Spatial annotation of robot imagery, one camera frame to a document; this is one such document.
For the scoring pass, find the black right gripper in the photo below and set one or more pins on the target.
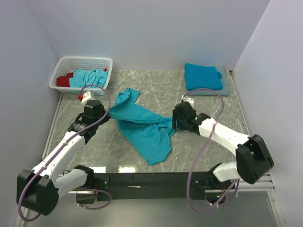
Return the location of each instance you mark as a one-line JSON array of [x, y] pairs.
[[176, 116]]

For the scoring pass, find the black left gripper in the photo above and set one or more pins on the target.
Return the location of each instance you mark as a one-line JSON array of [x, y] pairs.
[[105, 119]]

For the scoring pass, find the teal t-shirt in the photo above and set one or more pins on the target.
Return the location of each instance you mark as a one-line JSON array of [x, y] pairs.
[[146, 130], [202, 77]]

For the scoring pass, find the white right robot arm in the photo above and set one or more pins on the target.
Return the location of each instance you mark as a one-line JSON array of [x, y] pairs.
[[253, 158]]

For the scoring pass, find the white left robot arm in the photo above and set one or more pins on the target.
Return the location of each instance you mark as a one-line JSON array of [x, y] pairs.
[[40, 188]]

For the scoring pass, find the crumpled light blue shirt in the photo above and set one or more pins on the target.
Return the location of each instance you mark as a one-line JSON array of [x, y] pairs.
[[83, 78]]

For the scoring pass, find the white plastic laundry basket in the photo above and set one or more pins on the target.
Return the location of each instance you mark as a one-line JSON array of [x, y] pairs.
[[70, 63]]

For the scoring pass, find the red shirt in basket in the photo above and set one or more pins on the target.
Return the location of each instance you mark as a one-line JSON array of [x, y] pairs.
[[63, 81]]

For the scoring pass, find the folded teal t-shirt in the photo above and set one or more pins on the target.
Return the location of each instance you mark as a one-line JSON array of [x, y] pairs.
[[202, 77]]

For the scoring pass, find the folded grey-blue t-shirt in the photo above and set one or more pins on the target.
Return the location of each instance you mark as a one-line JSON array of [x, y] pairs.
[[225, 91]]

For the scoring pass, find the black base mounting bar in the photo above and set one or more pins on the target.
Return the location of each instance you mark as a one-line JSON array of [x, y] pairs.
[[123, 186]]

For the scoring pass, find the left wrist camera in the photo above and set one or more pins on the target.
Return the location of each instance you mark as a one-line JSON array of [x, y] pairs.
[[84, 98]]

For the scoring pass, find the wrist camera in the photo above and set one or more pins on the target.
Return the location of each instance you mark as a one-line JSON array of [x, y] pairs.
[[188, 99], [84, 98]]

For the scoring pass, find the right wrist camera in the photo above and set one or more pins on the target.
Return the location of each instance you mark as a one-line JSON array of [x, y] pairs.
[[188, 99]]

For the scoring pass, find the aluminium rail frame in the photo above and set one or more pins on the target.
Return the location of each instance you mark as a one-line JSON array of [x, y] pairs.
[[42, 153]]

